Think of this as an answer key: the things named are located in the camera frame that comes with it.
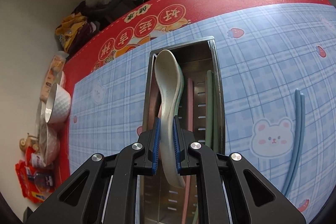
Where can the red festive table mat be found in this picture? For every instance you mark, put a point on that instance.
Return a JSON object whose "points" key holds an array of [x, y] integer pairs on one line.
{"points": [[149, 21]]}

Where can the blue plaid bear mat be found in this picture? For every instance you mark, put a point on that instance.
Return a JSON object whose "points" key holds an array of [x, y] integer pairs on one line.
{"points": [[265, 53]]}

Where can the small wooden toy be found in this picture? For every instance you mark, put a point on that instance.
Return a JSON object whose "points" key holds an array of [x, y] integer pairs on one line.
{"points": [[29, 141]]}

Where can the yellow and maroon clothes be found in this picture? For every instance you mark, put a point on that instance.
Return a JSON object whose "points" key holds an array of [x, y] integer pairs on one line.
{"points": [[75, 31]]}

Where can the snack packet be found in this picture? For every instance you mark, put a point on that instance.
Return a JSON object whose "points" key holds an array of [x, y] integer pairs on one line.
{"points": [[56, 67]]}

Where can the glass bowl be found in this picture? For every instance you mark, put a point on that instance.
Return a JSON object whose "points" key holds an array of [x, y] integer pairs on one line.
{"points": [[48, 144]]}

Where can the white textured bowl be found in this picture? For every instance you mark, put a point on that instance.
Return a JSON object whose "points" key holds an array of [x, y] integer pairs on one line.
{"points": [[58, 105]]}

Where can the blue chopstick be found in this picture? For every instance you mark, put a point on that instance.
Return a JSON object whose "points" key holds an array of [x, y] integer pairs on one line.
{"points": [[300, 141], [297, 133]]}

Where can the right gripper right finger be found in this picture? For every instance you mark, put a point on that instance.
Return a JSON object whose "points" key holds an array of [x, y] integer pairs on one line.
{"points": [[229, 188]]}

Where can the green spoon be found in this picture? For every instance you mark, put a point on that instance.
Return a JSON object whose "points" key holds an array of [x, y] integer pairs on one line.
{"points": [[181, 87]]}

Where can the steel utensil tray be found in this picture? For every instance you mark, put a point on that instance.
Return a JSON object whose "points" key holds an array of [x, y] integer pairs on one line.
{"points": [[201, 111]]}

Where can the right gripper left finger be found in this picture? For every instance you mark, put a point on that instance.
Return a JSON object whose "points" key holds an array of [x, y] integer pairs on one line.
{"points": [[103, 189]]}

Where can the pink spoon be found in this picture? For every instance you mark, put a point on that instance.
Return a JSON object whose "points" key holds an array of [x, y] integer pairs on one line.
{"points": [[160, 112]]}

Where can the beige spoon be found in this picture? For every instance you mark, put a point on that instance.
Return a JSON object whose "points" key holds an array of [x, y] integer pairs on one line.
{"points": [[167, 76]]}

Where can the green chopstick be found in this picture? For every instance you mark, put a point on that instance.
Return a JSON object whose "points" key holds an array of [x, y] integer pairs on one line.
{"points": [[209, 109], [215, 119]]}

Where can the pink chopstick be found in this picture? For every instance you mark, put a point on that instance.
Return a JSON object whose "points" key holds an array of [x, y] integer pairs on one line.
{"points": [[190, 104]]}

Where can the red snack bags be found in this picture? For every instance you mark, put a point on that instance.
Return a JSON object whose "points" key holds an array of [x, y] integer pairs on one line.
{"points": [[36, 183]]}

